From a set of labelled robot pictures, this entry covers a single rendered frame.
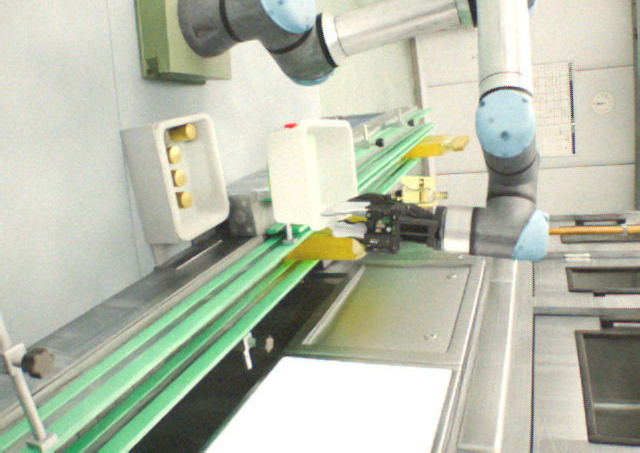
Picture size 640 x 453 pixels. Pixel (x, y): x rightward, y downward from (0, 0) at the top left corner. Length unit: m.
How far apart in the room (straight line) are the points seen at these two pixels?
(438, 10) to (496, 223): 0.44
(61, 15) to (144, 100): 0.23
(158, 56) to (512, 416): 0.87
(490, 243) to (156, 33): 0.71
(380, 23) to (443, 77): 5.94
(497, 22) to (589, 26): 6.15
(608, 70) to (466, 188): 2.30
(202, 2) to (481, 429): 0.87
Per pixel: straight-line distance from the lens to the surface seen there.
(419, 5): 1.03
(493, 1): 0.82
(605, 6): 6.96
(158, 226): 0.98
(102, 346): 0.78
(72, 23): 0.96
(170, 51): 1.02
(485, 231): 0.77
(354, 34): 1.04
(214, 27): 1.03
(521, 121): 0.67
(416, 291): 1.18
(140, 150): 0.96
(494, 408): 0.82
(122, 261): 0.98
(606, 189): 7.18
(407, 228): 0.79
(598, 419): 0.88
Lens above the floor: 1.44
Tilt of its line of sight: 23 degrees down
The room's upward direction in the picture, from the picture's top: 88 degrees clockwise
